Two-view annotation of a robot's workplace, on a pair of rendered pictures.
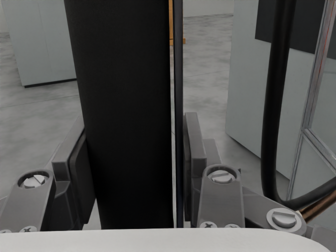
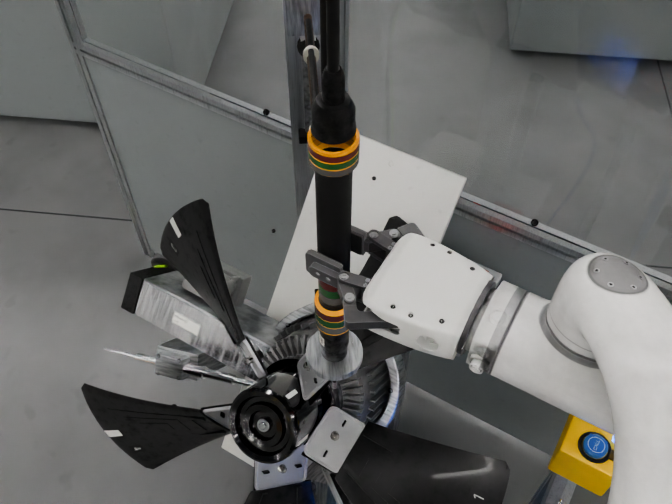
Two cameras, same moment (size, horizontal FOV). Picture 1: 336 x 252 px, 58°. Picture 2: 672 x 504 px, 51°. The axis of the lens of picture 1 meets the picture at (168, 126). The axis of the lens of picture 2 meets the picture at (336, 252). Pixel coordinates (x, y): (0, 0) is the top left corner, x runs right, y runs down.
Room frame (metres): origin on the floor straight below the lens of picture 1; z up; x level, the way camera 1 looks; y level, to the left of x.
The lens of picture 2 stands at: (-0.11, 0.38, 2.21)
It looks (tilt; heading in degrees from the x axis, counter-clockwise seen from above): 52 degrees down; 300
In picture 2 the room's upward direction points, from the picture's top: straight up
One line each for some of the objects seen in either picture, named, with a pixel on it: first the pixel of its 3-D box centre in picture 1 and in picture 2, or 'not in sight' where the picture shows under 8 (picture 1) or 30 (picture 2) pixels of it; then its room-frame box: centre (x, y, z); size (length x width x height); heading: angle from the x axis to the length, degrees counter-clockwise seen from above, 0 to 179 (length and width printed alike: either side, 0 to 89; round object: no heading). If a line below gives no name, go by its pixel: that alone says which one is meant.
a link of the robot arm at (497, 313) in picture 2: not in sight; (492, 327); (-0.07, 0.02, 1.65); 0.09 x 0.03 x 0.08; 90
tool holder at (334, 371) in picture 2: not in sight; (333, 327); (0.11, 0.01, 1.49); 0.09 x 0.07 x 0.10; 125
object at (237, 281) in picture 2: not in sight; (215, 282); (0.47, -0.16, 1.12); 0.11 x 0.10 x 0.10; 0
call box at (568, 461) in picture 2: not in sight; (594, 437); (-0.26, -0.28, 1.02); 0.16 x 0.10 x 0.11; 90
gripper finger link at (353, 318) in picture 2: not in sight; (382, 308); (0.03, 0.05, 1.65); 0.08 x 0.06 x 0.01; 60
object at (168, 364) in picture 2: not in sight; (172, 365); (0.45, 0.00, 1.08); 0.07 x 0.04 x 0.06; 10
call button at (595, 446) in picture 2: not in sight; (595, 446); (-0.26, -0.23, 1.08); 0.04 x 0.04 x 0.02
